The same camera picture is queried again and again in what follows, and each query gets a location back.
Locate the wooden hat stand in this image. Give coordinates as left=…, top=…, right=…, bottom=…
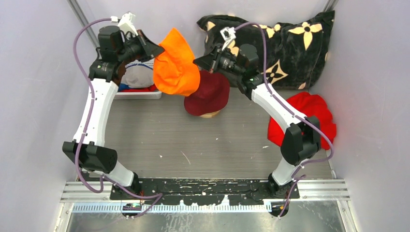
left=200, top=110, right=221, bottom=118

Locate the grey white hat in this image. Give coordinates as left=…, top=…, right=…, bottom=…
left=121, top=60, right=154, bottom=88

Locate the orange hat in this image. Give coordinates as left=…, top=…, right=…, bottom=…
left=153, top=28, right=200, bottom=97

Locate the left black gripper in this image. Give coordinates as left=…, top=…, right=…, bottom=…
left=117, top=30, right=164, bottom=66

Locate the dark red bucket hat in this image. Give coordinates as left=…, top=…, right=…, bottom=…
left=184, top=70, right=230, bottom=116

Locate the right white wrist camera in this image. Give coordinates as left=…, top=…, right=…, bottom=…
left=220, top=27, right=236, bottom=50

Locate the white plastic basket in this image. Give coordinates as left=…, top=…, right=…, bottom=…
left=114, top=59, right=163, bottom=100

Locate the black floral plush pillow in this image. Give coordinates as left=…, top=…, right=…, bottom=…
left=196, top=10, right=336, bottom=90

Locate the blue hat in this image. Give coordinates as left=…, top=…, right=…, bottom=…
left=118, top=83, right=130, bottom=92

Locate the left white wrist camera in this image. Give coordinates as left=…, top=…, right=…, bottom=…
left=110, top=12, right=137, bottom=37

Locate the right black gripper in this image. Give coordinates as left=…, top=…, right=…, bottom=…
left=192, top=43, right=244, bottom=78

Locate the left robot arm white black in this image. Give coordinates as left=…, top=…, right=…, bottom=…
left=62, top=26, right=164, bottom=200

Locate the red cloth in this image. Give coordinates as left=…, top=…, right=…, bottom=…
left=267, top=92, right=337, bottom=150

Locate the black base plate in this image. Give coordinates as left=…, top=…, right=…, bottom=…
left=110, top=178, right=300, bottom=207

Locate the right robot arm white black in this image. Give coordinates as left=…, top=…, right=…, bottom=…
left=193, top=44, right=321, bottom=199

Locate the aluminium rail frame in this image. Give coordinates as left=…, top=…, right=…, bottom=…
left=53, top=96, right=358, bottom=232

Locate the red hat in basket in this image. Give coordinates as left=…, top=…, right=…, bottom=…
left=122, top=85, right=158, bottom=92

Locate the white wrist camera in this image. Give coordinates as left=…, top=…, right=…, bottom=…
left=220, top=27, right=236, bottom=50
left=110, top=12, right=137, bottom=37

